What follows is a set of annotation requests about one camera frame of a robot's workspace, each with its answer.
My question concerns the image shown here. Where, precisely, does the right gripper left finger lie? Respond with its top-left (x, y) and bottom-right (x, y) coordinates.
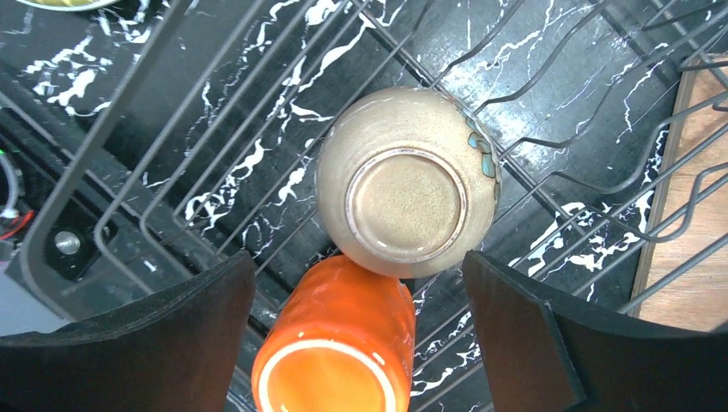
top-left (1, 251), bottom-right (255, 411)

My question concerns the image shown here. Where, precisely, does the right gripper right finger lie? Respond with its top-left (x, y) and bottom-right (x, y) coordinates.
top-left (462, 251), bottom-right (727, 411)

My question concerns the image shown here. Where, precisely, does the orange ceramic mug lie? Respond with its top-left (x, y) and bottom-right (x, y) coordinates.
top-left (252, 255), bottom-right (416, 411)

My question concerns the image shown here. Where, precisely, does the beige ceramic bowl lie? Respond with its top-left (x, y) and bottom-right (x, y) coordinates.
top-left (315, 87), bottom-right (501, 279)

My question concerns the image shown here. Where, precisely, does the wooden base board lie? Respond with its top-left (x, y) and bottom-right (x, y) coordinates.
top-left (622, 54), bottom-right (727, 332)

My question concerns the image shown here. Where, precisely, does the yellow patterned plate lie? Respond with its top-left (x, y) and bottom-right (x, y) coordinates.
top-left (17, 0), bottom-right (118, 12)

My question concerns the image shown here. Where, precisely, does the black wire dish rack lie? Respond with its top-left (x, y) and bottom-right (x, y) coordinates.
top-left (1, 1), bottom-right (727, 411)

